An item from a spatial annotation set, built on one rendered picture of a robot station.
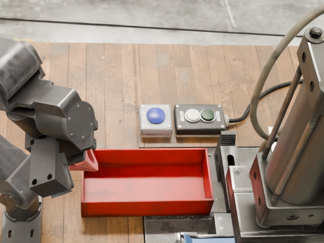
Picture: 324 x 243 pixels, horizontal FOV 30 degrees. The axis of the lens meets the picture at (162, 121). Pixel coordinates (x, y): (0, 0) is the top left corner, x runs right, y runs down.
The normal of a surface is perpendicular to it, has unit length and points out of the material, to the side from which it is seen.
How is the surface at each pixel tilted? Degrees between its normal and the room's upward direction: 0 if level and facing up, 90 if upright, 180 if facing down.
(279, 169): 90
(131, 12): 0
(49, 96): 26
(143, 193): 0
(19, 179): 37
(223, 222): 0
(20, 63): 46
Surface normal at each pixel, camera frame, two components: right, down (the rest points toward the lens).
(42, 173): -0.43, -0.51
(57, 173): 0.90, -0.32
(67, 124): 0.81, 0.15
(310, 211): 0.07, 0.81
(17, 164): 0.59, -0.19
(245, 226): 0.09, -0.59
